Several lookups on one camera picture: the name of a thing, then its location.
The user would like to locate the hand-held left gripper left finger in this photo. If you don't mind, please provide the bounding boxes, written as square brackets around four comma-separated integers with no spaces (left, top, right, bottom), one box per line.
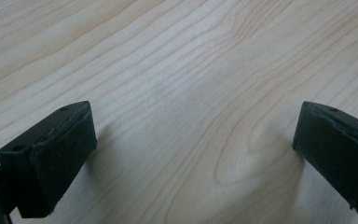
[0,100,98,219]

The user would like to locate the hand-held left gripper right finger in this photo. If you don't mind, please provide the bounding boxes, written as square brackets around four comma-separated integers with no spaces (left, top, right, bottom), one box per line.
[292,101,358,219]

